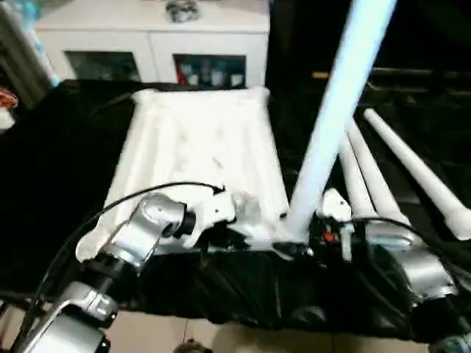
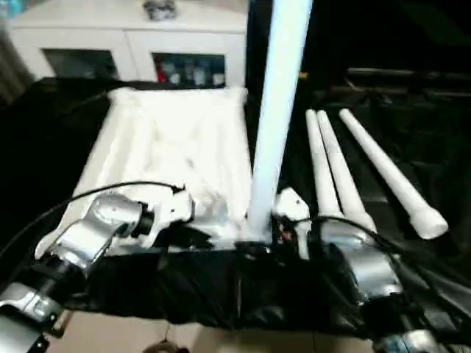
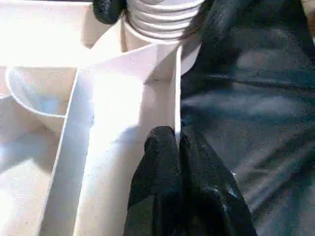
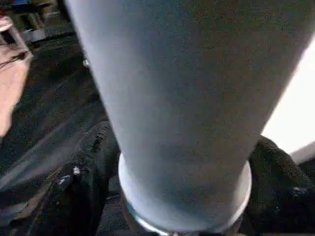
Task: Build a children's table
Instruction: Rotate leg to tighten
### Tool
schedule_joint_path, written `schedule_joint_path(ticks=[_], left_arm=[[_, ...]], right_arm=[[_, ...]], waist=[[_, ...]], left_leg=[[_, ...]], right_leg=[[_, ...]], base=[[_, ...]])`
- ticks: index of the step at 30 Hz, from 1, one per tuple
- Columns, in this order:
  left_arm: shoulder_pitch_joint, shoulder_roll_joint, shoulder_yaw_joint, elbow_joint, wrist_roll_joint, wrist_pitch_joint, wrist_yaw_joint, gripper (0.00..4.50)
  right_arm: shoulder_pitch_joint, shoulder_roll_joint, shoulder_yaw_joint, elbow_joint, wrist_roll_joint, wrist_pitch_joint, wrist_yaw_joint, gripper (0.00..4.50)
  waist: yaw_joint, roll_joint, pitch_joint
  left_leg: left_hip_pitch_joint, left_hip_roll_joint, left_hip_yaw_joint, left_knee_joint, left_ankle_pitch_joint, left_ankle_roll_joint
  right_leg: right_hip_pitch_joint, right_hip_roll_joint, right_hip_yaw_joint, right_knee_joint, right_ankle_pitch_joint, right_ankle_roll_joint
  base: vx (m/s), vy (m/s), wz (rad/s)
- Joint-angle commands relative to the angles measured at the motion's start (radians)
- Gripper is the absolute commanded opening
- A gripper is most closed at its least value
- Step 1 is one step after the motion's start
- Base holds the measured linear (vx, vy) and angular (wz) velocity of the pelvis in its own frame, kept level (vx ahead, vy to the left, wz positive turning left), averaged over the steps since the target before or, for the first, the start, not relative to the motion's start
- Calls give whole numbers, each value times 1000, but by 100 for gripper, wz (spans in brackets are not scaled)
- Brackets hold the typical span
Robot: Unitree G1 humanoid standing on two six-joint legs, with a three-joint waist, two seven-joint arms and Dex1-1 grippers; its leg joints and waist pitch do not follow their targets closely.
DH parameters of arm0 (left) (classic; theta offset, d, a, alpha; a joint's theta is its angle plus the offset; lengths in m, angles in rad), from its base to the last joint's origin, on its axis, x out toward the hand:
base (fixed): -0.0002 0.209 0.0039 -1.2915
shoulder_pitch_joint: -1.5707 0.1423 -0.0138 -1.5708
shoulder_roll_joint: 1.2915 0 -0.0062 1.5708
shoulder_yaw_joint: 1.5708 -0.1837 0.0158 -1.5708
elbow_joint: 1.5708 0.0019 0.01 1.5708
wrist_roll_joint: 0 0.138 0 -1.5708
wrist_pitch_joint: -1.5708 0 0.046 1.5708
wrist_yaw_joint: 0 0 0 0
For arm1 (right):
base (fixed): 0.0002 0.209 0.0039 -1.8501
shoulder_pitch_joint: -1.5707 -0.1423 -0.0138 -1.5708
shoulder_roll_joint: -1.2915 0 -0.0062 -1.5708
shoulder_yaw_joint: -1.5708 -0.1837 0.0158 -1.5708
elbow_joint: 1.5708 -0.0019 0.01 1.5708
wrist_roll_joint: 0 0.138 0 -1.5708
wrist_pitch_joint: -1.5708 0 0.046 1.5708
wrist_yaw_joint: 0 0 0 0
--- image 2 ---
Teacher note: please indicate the white plastic table leg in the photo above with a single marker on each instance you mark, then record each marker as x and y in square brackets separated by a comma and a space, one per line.
[322, 165]
[342, 169]
[279, 92]
[386, 162]

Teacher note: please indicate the white plastic table top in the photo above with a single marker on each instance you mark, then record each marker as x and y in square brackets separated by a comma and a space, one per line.
[165, 139]

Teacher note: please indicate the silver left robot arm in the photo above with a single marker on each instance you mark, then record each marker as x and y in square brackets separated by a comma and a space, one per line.
[84, 235]

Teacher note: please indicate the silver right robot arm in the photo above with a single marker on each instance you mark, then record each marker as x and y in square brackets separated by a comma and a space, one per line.
[364, 264]

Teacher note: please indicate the black glossy mat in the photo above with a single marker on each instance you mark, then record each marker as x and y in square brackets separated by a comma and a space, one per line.
[184, 287]

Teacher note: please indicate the dark robot foot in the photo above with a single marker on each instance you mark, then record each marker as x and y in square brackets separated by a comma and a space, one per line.
[163, 347]

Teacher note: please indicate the long black bar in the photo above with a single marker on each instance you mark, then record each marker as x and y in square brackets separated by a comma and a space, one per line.
[404, 73]

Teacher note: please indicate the white cabinet with glass doors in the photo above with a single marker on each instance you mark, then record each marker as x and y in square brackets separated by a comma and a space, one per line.
[110, 40]

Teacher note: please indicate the grey curtain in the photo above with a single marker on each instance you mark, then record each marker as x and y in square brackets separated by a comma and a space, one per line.
[11, 66]

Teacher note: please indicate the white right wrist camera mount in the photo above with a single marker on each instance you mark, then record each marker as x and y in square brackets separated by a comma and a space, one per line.
[290, 206]

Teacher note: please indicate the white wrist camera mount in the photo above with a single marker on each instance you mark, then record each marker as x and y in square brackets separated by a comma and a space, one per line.
[173, 209]
[290, 206]

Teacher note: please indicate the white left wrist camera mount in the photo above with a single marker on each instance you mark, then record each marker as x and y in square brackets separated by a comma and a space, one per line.
[173, 209]

